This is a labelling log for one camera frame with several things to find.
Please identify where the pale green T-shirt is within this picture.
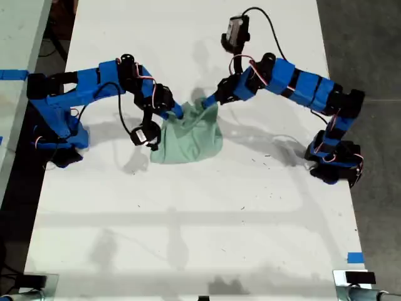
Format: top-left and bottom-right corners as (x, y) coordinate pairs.
(149, 100), (224, 166)

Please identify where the long blue tape strip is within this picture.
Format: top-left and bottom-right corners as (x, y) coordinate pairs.
(0, 69), (29, 81)

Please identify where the white side table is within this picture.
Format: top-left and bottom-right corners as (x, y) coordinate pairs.
(0, 0), (53, 197)

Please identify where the short blue tape strip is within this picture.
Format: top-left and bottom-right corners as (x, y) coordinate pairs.
(347, 251), (366, 265)

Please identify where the clear mounting plate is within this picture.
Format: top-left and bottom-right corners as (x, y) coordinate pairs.
(23, 273), (60, 297)

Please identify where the small black box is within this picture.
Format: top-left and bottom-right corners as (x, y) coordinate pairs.
(23, 274), (48, 290)
(345, 271), (377, 285)

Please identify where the grey metal tube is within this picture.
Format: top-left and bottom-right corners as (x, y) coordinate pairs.
(336, 287), (401, 301)
(0, 290), (43, 301)

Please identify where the short black camera stalk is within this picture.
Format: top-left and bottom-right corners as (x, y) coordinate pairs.
(141, 108), (157, 128)
(232, 46), (249, 77)

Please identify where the black camera cable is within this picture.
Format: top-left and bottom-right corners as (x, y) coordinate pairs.
(241, 6), (288, 62)
(76, 82), (136, 137)

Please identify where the black camera box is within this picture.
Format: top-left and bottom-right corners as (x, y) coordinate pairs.
(129, 122), (162, 151)
(221, 15), (252, 53)

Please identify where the black floor cable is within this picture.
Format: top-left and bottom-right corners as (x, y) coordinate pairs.
(39, 0), (75, 63)

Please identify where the white mounting bracket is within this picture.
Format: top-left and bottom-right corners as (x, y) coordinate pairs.
(332, 269), (377, 293)

